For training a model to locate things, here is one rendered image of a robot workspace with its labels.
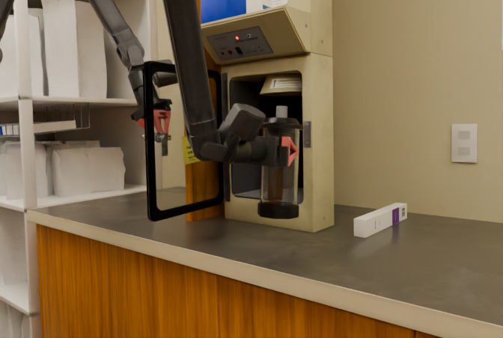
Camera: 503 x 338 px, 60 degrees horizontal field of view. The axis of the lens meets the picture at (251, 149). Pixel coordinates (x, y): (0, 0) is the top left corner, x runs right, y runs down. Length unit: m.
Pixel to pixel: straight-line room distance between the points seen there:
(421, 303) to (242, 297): 0.40
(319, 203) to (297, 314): 0.37
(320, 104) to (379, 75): 0.40
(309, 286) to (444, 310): 0.24
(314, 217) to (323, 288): 0.37
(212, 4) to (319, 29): 0.30
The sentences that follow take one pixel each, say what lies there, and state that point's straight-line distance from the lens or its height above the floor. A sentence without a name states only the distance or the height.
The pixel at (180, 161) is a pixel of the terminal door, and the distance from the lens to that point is 1.18.
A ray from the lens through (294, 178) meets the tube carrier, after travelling 1.06.
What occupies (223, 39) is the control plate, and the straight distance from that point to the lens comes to 1.25.
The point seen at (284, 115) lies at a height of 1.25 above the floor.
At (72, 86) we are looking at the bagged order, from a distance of 2.15.
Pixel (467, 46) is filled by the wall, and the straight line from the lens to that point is 1.46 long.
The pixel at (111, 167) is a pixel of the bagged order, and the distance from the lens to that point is 2.25.
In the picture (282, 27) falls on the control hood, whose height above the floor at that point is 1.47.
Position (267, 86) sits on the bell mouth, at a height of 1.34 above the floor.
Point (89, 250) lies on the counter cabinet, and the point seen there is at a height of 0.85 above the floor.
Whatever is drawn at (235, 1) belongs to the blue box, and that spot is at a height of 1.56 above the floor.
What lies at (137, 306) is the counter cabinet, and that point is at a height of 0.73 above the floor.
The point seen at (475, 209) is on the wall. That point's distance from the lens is 1.47.
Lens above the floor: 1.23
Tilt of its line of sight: 3 degrees down
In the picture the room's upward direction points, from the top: 1 degrees counter-clockwise
